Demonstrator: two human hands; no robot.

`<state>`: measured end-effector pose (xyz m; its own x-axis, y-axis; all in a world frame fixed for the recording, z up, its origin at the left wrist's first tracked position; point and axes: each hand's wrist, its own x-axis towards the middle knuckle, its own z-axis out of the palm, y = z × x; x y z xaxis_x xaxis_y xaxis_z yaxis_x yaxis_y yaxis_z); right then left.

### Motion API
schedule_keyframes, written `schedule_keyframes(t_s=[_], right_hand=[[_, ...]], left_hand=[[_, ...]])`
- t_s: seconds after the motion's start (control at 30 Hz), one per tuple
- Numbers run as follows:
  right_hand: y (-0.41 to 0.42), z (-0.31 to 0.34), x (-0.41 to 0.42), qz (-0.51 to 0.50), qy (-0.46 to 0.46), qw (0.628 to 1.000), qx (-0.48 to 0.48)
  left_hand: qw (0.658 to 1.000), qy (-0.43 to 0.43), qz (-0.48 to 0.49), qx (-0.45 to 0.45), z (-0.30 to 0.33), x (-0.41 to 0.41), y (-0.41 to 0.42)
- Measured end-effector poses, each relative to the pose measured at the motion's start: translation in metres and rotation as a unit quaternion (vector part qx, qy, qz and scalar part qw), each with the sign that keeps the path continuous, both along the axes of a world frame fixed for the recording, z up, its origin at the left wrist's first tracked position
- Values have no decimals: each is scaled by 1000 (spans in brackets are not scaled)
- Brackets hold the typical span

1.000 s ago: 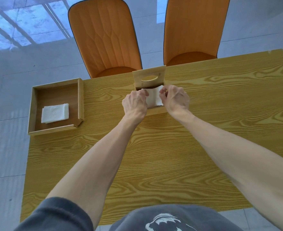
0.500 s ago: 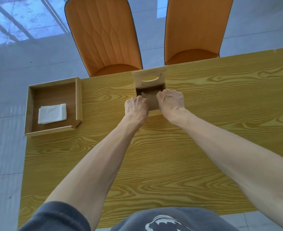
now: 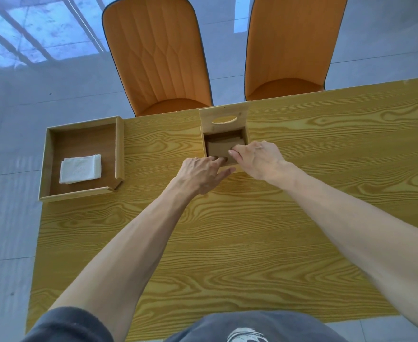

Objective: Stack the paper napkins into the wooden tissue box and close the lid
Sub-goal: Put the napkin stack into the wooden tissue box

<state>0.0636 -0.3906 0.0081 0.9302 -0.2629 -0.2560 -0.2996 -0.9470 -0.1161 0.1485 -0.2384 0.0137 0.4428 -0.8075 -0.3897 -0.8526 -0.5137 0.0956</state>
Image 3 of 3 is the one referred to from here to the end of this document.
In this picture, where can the shallow wooden tray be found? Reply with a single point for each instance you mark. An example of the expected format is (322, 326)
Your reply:
(84, 146)

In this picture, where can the wooden box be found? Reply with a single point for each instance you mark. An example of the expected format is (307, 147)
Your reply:
(202, 144)

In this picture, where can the grey printed t-shirt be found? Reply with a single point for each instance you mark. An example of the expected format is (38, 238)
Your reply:
(259, 327)

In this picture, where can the person's right forearm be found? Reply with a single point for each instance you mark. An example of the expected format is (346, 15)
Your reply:
(365, 238)

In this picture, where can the smooth orange chair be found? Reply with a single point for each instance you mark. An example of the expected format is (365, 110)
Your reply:
(294, 39)

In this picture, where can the person's left hand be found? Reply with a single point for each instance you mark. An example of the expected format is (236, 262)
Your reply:
(202, 174)

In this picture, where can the person's right hand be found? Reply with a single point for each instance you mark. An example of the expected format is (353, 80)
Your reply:
(262, 160)

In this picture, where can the brown cardboard insert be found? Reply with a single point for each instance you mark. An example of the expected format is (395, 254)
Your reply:
(218, 146)

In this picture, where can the white napkin stack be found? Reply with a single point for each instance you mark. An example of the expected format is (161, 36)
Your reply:
(81, 169)

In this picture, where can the quilted orange chair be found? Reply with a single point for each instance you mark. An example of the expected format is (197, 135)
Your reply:
(159, 53)

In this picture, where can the person's left forearm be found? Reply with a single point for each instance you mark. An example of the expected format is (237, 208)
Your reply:
(130, 252)

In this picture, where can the wooden box lid with hole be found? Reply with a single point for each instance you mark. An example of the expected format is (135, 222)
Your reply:
(209, 115)

